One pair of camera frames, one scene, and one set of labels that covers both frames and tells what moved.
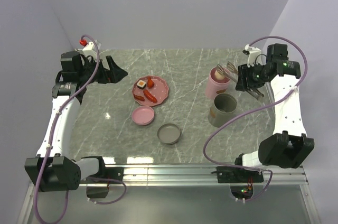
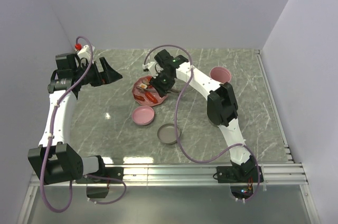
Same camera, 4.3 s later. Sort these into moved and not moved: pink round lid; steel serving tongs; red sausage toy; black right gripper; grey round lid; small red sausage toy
Moved: black right gripper; steel serving tongs
Not moved: red sausage toy; pink round lid; grey round lid; small red sausage toy
